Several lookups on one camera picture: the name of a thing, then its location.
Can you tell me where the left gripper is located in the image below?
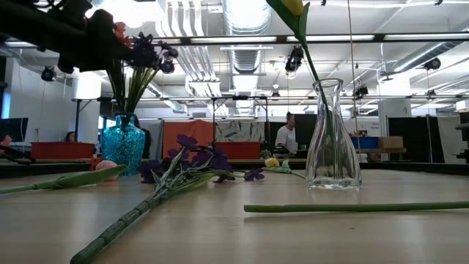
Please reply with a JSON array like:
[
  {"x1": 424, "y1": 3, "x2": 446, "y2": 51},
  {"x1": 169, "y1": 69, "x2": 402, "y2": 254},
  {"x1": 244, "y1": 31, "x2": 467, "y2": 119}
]
[{"x1": 54, "y1": 9, "x2": 129, "y2": 73}]

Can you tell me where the purple artificial flower bunch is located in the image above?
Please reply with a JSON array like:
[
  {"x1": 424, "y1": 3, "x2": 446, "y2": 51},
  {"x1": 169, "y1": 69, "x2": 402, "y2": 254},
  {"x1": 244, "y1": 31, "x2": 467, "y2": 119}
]
[
  {"x1": 106, "y1": 32, "x2": 180, "y2": 114},
  {"x1": 69, "y1": 133, "x2": 267, "y2": 264}
]

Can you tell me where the pink artificial tulip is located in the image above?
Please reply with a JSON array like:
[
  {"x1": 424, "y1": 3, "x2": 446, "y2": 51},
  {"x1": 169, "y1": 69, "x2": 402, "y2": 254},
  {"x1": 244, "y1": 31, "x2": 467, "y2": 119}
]
[
  {"x1": 0, "y1": 159, "x2": 128, "y2": 195},
  {"x1": 243, "y1": 201, "x2": 469, "y2": 214}
]

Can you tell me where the clear glass vase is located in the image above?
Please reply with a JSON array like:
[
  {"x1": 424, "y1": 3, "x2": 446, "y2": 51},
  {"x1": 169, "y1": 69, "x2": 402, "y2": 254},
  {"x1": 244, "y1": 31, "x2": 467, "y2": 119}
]
[{"x1": 305, "y1": 78, "x2": 363, "y2": 191}]

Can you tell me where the teal textured glass vase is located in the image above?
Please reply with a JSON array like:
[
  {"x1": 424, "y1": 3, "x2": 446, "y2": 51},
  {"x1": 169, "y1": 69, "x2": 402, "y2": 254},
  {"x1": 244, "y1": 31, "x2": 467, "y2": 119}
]
[{"x1": 100, "y1": 111, "x2": 147, "y2": 176}]

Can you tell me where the orange partition panel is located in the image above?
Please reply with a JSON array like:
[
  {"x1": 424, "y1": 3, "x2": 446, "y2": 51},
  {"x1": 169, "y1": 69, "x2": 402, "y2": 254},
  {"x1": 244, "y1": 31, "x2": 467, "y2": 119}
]
[{"x1": 162, "y1": 119, "x2": 215, "y2": 159}]

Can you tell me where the red storage bin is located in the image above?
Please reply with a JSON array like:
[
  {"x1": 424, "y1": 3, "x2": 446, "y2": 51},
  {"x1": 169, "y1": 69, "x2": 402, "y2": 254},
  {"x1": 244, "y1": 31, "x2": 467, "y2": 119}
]
[
  {"x1": 31, "y1": 141, "x2": 95, "y2": 160},
  {"x1": 214, "y1": 142, "x2": 262, "y2": 160}
]

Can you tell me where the black monitor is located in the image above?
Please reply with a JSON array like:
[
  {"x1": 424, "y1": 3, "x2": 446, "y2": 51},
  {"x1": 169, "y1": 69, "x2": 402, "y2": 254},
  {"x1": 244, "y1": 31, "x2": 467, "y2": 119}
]
[
  {"x1": 0, "y1": 117, "x2": 29, "y2": 143},
  {"x1": 295, "y1": 113, "x2": 318, "y2": 146}
]

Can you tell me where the leaf print partition panel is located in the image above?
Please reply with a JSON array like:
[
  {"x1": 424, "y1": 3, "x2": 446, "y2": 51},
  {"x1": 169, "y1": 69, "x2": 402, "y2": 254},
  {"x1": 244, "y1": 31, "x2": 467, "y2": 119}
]
[{"x1": 215, "y1": 120, "x2": 265, "y2": 143}]

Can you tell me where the blue storage bin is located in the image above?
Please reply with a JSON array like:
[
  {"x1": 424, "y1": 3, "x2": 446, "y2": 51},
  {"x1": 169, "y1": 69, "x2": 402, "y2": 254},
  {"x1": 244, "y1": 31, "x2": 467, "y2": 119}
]
[{"x1": 350, "y1": 136, "x2": 379, "y2": 150}]

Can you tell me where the cardboard box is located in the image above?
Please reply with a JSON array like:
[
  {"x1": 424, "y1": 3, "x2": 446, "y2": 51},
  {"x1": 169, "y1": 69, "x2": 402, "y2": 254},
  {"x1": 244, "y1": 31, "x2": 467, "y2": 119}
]
[{"x1": 377, "y1": 136, "x2": 405, "y2": 150}]

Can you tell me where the black partition panel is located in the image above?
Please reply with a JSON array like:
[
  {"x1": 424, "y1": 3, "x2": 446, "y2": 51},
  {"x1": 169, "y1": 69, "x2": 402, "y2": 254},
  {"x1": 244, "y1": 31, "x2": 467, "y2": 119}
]
[{"x1": 387, "y1": 116, "x2": 446, "y2": 164}]

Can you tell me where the black equipment stand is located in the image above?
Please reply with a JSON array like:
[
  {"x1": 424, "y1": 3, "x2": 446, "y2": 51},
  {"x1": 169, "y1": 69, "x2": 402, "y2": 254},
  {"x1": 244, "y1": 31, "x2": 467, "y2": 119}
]
[{"x1": 454, "y1": 111, "x2": 469, "y2": 164}]

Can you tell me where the silver air duct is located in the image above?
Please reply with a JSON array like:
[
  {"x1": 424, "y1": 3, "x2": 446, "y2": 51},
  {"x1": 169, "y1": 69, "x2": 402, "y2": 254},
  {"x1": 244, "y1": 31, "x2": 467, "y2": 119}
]
[
  {"x1": 223, "y1": 0, "x2": 274, "y2": 74},
  {"x1": 391, "y1": 40, "x2": 469, "y2": 74}
]

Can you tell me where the black overhead frame bar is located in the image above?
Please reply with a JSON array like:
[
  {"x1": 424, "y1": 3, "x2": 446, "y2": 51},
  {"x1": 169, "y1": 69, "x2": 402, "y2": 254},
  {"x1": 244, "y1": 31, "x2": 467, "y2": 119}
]
[{"x1": 3, "y1": 32, "x2": 469, "y2": 48}]

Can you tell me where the black aluminium table frame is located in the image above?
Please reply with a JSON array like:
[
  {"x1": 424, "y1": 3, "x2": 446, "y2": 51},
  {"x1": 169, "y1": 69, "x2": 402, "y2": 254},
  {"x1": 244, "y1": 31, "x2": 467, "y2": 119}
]
[{"x1": 0, "y1": 158, "x2": 469, "y2": 177}]

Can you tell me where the thin hanging cord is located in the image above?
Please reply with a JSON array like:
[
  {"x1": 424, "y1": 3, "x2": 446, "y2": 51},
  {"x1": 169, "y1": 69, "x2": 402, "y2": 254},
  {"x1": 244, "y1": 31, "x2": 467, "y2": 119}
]
[{"x1": 346, "y1": 0, "x2": 362, "y2": 162}]

